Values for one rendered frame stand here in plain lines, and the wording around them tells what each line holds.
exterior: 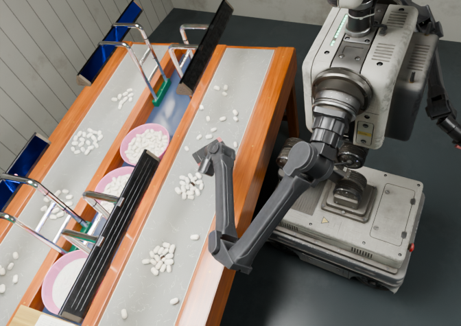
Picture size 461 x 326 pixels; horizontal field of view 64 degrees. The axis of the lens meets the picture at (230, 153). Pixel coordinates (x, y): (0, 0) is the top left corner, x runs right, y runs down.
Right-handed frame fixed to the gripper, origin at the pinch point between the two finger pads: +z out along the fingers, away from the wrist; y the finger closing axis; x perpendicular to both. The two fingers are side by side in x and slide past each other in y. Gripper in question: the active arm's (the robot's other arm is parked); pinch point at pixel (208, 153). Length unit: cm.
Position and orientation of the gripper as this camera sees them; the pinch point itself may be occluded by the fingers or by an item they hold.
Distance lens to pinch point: 160.6
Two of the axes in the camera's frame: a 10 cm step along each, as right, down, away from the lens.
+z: -1.8, 0.6, 9.8
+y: 8.2, -5.4, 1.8
